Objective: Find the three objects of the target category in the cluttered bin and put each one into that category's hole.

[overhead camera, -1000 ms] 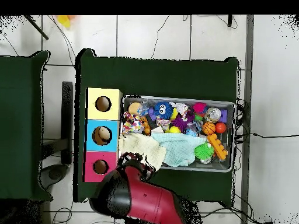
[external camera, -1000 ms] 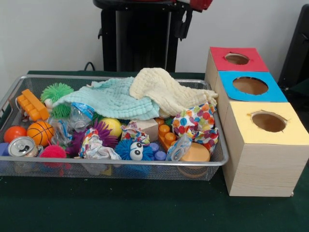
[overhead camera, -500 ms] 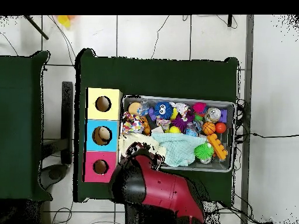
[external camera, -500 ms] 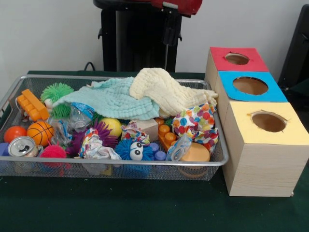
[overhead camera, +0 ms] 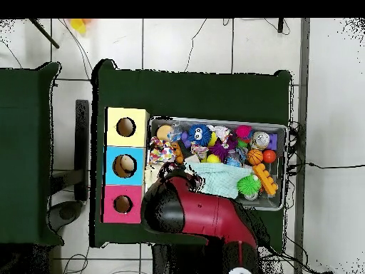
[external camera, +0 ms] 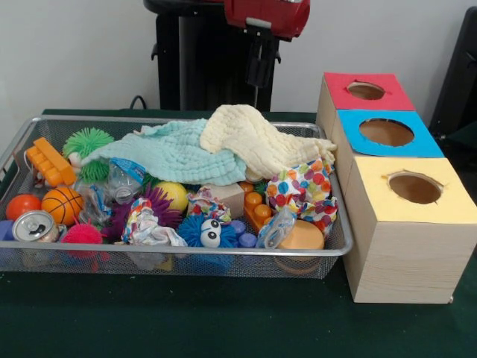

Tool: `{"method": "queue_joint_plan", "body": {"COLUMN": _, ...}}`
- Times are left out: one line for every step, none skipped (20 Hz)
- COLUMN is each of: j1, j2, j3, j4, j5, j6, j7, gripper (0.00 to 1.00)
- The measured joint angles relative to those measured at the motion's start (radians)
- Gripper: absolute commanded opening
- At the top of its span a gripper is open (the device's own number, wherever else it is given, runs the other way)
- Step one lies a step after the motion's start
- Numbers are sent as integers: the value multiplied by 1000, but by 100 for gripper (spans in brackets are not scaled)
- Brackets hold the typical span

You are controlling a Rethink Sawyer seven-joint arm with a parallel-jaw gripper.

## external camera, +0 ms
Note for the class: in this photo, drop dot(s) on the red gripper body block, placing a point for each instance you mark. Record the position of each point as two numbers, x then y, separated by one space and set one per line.
268 13

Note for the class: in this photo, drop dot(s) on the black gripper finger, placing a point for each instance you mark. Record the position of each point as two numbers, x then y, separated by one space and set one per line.
268 63
255 63

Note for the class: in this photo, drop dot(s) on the cream muslin cloth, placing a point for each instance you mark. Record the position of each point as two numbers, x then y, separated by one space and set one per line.
253 138

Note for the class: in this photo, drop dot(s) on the mint green muslin cloth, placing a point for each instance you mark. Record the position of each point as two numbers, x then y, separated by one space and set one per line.
179 153

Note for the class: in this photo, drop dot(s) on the green spiky rubber ball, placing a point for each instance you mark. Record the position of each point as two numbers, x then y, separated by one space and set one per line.
87 143

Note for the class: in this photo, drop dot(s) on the wooden box with three holes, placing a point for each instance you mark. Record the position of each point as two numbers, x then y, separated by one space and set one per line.
410 253

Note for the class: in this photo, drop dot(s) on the crumpled polka dot paper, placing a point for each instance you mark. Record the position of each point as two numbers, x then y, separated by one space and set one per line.
302 190

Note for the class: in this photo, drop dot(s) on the blue spiky ball with eyes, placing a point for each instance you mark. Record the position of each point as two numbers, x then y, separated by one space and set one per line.
208 233

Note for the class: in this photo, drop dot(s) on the black flat panel stand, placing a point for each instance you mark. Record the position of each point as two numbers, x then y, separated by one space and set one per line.
458 74

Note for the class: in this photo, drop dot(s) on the orange toy building brick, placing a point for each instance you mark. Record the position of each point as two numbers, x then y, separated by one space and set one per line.
50 162

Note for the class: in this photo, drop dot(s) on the small orange basketball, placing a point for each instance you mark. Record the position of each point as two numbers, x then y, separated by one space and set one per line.
61 205

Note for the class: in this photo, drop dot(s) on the pink spiky rubber ball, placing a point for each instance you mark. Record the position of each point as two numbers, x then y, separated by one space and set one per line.
82 235

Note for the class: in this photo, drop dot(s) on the dark green tablecloth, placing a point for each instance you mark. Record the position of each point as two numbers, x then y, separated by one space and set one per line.
186 317

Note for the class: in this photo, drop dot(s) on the smooth orange-red ball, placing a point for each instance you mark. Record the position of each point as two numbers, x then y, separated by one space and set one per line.
22 207

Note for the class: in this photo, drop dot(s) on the silver drink can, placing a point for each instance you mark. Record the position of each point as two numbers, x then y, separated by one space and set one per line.
33 225

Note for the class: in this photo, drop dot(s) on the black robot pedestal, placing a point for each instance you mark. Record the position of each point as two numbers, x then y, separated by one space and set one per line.
201 67

